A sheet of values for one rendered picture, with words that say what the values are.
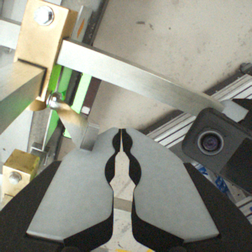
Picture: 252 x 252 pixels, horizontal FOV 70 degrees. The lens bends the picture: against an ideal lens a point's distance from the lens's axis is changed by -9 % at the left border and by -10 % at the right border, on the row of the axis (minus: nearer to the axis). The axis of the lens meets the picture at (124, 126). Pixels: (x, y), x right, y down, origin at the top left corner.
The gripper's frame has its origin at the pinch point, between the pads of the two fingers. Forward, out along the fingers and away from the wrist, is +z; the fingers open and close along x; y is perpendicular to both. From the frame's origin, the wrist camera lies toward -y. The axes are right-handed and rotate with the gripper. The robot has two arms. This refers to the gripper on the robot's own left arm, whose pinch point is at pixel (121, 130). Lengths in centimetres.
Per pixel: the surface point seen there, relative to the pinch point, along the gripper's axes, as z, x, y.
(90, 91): 28.8, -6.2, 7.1
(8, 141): 37, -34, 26
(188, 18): 99, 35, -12
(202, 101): 12.9, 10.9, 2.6
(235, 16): 99, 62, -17
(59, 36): 11.9, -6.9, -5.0
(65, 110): 3.2, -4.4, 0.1
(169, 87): 12.9, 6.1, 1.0
